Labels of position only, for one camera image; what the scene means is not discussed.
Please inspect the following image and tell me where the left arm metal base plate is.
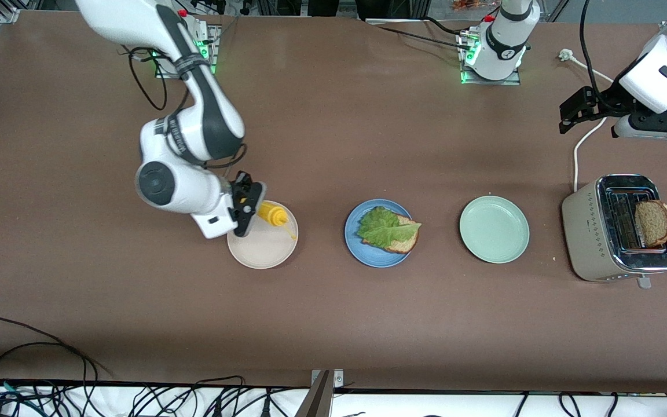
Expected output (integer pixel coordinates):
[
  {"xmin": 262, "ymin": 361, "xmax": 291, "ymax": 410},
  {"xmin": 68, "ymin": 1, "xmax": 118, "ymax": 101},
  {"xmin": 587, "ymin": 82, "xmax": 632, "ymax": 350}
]
[{"xmin": 458, "ymin": 29, "xmax": 523, "ymax": 86}]

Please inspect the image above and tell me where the white toaster power cable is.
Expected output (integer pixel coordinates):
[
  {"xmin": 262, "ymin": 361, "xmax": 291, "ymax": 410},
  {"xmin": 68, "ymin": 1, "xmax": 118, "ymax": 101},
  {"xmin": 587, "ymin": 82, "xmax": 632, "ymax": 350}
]
[{"xmin": 558, "ymin": 49, "xmax": 615, "ymax": 193}]

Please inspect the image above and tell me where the yellow mustard squeeze bottle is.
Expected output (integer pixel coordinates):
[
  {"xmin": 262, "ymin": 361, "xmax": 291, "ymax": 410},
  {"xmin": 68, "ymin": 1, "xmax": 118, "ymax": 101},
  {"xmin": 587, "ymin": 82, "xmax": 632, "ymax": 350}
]
[{"xmin": 255, "ymin": 200, "xmax": 298, "ymax": 240}]

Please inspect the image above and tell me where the black base cable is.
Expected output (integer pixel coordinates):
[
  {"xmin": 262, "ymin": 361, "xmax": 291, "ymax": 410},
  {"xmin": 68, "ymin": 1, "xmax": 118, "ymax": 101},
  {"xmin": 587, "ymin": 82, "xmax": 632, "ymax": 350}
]
[{"xmin": 377, "ymin": 24, "xmax": 472, "ymax": 50}]

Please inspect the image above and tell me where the small black cable loop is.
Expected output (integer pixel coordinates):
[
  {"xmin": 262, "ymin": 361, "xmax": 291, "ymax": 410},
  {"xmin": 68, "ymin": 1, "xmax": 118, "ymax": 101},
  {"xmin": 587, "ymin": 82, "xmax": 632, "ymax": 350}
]
[{"xmin": 0, "ymin": 342, "xmax": 88, "ymax": 417}]

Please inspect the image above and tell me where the beige chrome toaster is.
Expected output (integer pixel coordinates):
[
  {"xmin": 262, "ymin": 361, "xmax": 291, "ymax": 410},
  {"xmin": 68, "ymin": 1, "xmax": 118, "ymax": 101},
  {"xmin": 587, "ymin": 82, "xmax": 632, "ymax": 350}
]
[{"xmin": 561, "ymin": 174, "xmax": 667, "ymax": 289}]

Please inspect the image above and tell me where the mint green round plate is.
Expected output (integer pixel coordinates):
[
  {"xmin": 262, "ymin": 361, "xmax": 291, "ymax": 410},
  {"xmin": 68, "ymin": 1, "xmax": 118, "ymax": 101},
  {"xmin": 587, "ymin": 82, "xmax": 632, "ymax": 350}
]
[{"xmin": 459, "ymin": 195, "xmax": 530, "ymax": 264}]

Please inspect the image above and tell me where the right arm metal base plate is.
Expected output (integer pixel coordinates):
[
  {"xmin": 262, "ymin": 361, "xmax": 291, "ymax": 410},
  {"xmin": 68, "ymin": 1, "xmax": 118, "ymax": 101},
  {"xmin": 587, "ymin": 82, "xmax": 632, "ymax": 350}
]
[{"xmin": 154, "ymin": 23, "xmax": 221, "ymax": 80}]

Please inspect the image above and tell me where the blue round plate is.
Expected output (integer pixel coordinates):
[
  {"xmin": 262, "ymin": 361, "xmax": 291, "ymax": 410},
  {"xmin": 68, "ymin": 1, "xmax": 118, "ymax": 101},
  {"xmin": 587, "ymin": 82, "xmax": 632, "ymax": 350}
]
[{"xmin": 344, "ymin": 199, "xmax": 416, "ymax": 268}]

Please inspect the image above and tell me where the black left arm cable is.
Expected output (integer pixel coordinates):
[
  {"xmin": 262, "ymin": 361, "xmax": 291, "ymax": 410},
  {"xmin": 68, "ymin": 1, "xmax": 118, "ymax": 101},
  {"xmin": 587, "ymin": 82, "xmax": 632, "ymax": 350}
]
[{"xmin": 577, "ymin": 0, "xmax": 615, "ymax": 111}]

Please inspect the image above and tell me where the grey metal table bracket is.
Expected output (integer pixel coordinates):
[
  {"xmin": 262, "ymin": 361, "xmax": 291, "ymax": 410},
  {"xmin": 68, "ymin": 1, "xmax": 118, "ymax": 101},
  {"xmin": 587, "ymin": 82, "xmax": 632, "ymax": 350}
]
[{"xmin": 294, "ymin": 369, "xmax": 346, "ymax": 417}]

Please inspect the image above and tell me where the beige round plate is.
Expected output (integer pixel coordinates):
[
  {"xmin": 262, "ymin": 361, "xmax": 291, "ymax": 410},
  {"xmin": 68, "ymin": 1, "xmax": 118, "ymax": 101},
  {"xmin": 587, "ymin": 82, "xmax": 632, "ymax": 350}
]
[{"xmin": 227, "ymin": 200, "xmax": 299, "ymax": 270}]

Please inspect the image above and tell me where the green lettuce leaf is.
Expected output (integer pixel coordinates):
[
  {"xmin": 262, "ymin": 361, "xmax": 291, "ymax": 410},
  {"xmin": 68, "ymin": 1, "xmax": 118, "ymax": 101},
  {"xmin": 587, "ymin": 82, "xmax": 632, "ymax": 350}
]
[{"xmin": 358, "ymin": 207, "xmax": 423, "ymax": 246}]

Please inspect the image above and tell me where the brown bread slice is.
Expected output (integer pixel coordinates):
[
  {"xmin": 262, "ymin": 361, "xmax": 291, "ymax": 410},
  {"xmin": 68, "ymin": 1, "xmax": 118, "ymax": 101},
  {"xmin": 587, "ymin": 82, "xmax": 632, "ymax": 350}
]
[
  {"xmin": 635, "ymin": 200, "xmax": 667, "ymax": 247},
  {"xmin": 362, "ymin": 214, "xmax": 420, "ymax": 254}
]

